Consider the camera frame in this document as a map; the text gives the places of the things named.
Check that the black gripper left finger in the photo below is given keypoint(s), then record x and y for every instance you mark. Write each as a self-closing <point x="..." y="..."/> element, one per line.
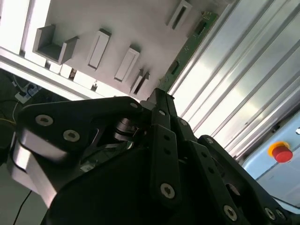
<point x="70" y="117"/>

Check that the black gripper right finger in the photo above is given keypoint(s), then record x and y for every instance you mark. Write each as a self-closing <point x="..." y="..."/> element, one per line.
<point x="211" y="159"/>

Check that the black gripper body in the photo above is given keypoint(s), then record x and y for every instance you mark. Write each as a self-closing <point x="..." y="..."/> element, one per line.
<point x="117" y="199"/>

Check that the green RAM stick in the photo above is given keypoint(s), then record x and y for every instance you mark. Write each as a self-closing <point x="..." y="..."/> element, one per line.
<point x="188" y="50"/>

